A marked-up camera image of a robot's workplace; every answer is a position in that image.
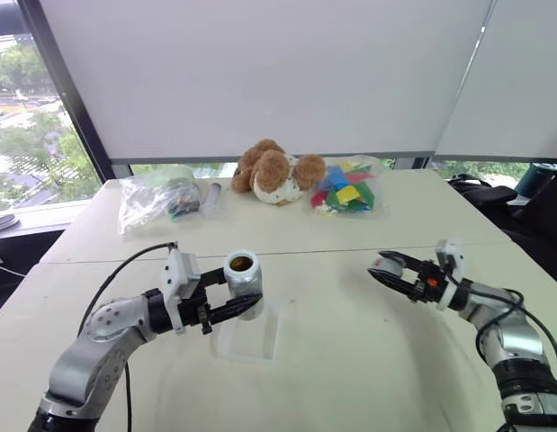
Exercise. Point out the silver jar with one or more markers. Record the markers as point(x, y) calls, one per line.
point(244, 283)

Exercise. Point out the clear bag of small parts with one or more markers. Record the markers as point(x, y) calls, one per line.
point(147, 202)

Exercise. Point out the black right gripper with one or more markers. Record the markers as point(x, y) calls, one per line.
point(428, 283)

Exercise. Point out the brown and white plush toy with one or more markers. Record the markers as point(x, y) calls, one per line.
point(273, 173)

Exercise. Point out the dark teal cup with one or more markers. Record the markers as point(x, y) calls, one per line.
point(532, 180)

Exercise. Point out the silver jar lid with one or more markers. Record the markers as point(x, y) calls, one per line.
point(390, 268)

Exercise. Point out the brown jar contents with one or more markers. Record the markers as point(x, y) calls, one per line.
point(241, 263)

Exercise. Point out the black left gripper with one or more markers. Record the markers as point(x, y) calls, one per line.
point(200, 310)

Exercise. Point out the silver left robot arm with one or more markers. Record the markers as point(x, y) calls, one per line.
point(102, 342)

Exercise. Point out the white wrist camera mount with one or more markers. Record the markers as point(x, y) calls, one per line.
point(451, 256)
point(181, 274)

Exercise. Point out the black backpack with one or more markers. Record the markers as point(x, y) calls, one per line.
point(480, 191)

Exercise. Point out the black window frame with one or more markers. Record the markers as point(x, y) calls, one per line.
point(66, 90)

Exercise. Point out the narrow white roller blind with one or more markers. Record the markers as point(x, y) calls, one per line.
point(512, 90)

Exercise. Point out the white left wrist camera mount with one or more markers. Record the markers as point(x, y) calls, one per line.
point(181, 274)

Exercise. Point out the wide white roller blind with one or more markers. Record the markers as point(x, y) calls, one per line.
point(260, 76)

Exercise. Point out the clear plastic box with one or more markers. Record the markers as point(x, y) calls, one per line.
point(255, 337)

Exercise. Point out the bag of colourful blocks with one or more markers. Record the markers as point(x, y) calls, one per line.
point(345, 189)

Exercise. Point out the black chair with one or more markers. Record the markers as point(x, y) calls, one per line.
point(541, 225)

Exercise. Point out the dark flat windowsill object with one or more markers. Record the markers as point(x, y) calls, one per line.
point(1, 223)

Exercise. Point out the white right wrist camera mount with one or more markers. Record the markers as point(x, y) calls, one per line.
point(451, 256)

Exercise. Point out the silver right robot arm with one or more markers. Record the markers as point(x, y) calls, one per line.
point(512, 342)

